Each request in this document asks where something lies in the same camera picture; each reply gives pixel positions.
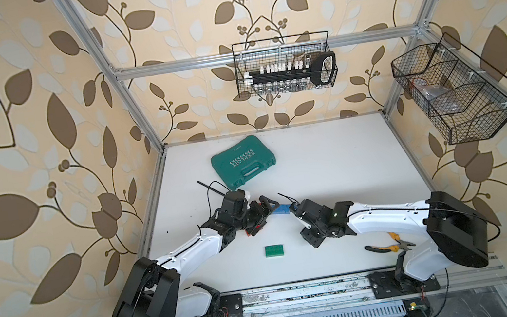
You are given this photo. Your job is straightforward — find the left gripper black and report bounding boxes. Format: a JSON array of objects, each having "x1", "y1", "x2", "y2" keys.
[{"x1": 232, "y1": 195, "x2": 288, "y2": 240}]

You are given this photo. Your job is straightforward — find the blue lego brick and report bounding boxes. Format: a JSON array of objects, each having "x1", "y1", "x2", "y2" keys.
[{"x1": 272, "y1": 204, "x2": 291, "y2": 215}]

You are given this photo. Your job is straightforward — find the green lego brick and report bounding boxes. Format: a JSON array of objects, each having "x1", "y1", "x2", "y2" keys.
[{"x1": 264, "y1": 244, "x2": 285, "y2": 259}]

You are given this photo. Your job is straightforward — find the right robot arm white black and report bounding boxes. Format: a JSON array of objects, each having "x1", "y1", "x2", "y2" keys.
[{"x1": 289, "y1": 191, "x2": 489, "y2": 282}]

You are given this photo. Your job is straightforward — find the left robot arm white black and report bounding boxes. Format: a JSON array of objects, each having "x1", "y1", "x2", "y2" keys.
[{"x1": 112, "y1": 190, "x2": 279, "y2": 317}]

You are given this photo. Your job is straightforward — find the green plastic tool case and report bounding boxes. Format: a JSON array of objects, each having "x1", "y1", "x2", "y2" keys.
[{"x1": 211, "y1": 135, "x2": 277, "y2": 191}]

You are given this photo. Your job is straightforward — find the black allen key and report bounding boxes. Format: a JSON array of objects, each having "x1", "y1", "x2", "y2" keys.
[{"x1": 197, "y1": 180, "x2": 226, "y2": 196}]

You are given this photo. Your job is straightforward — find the socket bit set holder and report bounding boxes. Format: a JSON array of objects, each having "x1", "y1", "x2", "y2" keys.
[{"x1": 239, "y1": 51, "x2": 339, "y2": 96}]

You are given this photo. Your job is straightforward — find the plastic bag in basket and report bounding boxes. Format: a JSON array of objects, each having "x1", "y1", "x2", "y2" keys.
[{"x1": 412, "y1": 77, "x2": 461, "y2": 116}]

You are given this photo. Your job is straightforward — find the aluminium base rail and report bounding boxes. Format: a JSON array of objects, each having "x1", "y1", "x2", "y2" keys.
[{"x1": 217, "y1": 255, "x2": 507, "y2": 317}]

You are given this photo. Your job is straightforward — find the yellow handled pliers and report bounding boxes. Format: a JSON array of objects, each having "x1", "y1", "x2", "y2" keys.
[{"x1": 365, "y1": 232, "x2": 416, "y2": 254}]

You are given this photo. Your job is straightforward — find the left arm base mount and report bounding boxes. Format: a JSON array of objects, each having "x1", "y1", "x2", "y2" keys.
[{"x1": 176, "y1": 282, "x2": 244, "y2": 317}]

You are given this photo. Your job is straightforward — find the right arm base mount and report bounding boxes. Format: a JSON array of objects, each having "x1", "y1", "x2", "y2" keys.
[{"x1": 368, "y1": 252, "x2": 441, "y2": 300}]

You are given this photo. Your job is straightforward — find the rear wire basket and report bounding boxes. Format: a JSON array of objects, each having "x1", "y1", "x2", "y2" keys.
[{"x1": 231, "y1": 31, "x2": 339, "y2": 99}]

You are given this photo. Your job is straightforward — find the side wire basket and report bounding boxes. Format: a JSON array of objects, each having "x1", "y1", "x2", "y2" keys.
[{"x1": 391, "y1": 32, "x2": 507, "y2": 145}]

